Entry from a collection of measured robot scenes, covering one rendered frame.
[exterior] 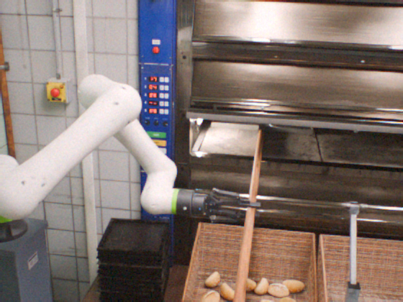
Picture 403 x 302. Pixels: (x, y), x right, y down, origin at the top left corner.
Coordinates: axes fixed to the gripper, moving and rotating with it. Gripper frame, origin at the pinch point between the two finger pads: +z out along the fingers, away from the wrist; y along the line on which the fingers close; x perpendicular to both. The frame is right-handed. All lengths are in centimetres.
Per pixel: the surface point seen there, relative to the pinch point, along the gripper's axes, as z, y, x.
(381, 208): 49, 3, -17
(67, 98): -87, -23, -46
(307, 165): 23, 2, -54
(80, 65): -81, -37, -51
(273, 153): 7, 1, -65
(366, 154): 52, 1, -74
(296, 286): 23, 56, -38
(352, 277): 38.8, 22.4, 1.7
